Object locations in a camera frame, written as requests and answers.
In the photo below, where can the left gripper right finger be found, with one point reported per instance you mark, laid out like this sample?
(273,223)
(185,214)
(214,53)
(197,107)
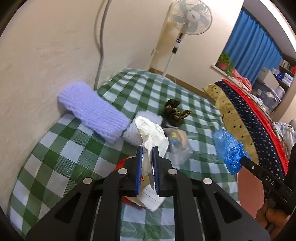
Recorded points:
(202,209)

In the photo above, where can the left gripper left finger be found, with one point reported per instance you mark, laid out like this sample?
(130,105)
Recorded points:
(92,209)

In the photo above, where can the blue plastic bag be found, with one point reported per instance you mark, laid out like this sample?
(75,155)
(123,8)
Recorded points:
(229,150)

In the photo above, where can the white paper trash wad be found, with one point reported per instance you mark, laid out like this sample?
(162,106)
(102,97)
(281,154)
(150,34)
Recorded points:
(153,136)

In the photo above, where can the person's right hand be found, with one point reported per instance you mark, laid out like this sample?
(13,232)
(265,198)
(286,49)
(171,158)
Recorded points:
(267,214)

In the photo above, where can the red blanket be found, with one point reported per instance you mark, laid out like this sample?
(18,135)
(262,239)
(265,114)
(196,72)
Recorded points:
(265,123)

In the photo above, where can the navy star-print blanket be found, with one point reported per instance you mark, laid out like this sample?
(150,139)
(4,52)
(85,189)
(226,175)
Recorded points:
(265,149)

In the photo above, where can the green checkered bed sheet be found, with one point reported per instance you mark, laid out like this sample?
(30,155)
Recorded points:
(70,152)

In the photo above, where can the clear plastic bag with items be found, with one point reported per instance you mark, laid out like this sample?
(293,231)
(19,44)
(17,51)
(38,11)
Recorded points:
(179,147)

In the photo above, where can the yellow star-print blanket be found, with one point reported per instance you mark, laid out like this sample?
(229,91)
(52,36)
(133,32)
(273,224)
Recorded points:
(232,120)

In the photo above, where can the white knitted cloth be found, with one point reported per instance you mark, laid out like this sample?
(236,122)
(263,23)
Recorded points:
(134,132)

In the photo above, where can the black and gold scrunchie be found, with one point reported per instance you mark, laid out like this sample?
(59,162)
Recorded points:
(173,115)

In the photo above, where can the lavender knitted cloth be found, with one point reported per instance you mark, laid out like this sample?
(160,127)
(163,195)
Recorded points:
(93,111)

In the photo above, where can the white storage boxes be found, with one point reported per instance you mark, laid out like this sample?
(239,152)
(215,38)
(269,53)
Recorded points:
(271,85)

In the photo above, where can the pink clothes pile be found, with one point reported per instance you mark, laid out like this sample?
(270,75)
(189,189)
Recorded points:
(244,82)

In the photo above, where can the potted plant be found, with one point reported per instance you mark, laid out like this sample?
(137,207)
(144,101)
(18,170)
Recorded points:
(225,63)

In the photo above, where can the blue curtain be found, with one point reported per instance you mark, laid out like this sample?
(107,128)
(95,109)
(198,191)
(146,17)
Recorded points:
(251,47)

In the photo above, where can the white standing fan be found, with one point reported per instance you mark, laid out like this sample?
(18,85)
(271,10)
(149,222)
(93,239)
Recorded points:
(190,18)

